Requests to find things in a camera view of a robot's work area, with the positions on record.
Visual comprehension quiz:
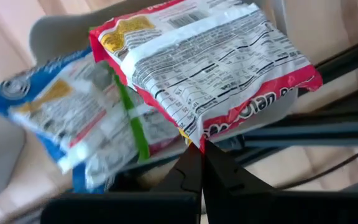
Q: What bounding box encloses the blue ramen packet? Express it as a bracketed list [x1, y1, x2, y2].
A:
[0, 46, 105, 194]

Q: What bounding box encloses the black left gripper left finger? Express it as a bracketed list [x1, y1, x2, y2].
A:
[40, 142, 204, 224]

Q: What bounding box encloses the pale grey plastic bin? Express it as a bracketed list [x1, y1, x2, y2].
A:
[0, 0, 301, 212]

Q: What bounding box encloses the black aluminium rig frame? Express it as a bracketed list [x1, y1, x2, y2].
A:
[110, 37, 358, 194]

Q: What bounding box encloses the red ramen packet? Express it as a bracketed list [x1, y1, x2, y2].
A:
[88, 0, 324, 154]

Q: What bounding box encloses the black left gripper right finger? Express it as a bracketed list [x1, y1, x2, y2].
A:
[202, 141, 358, 224]

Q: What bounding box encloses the maroon green ramen packet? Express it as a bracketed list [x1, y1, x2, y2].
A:
[82, 62, 183, 188]

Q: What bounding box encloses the black floor cable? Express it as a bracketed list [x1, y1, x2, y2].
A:
[277, 145, 358, 191]

